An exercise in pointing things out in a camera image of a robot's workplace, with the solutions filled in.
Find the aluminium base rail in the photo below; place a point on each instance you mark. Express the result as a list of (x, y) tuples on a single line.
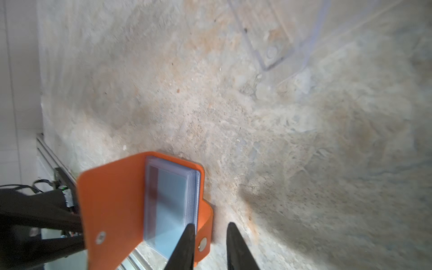
[(53, 169)]

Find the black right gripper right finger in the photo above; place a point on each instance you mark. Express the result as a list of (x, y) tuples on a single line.
[(239, 256)]

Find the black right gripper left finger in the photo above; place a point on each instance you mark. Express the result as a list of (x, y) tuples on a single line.
[(182, 257)]

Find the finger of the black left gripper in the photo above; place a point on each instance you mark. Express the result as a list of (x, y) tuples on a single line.
[(33, 211), (27, 254)]

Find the orange card holder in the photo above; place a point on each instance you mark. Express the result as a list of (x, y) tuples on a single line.
[(111, 198)]

